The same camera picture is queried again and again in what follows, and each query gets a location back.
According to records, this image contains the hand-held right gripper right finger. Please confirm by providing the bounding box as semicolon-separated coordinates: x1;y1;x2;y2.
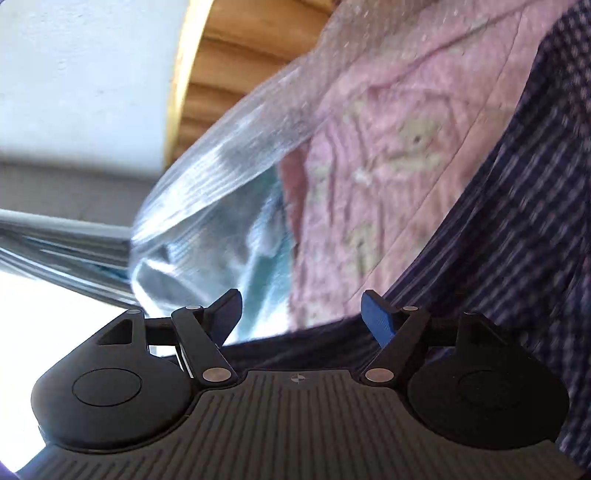
361;290;509;387

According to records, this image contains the wooden wall panelling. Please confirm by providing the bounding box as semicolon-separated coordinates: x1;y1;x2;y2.
164;0;342;169

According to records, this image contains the metal window frame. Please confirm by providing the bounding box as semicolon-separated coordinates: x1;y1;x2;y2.
0;208;134;310

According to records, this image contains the pink bear print blanket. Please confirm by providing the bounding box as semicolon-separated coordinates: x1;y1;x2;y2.
279;0;573;330

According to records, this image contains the navy plaid shirt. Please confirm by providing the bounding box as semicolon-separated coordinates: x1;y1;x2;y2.
222;0;591;467

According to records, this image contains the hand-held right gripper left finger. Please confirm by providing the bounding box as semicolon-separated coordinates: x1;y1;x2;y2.
95;289;243;387

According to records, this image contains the clear bubble wrap sheet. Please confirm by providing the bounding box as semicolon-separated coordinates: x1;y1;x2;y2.
129;0;525;344

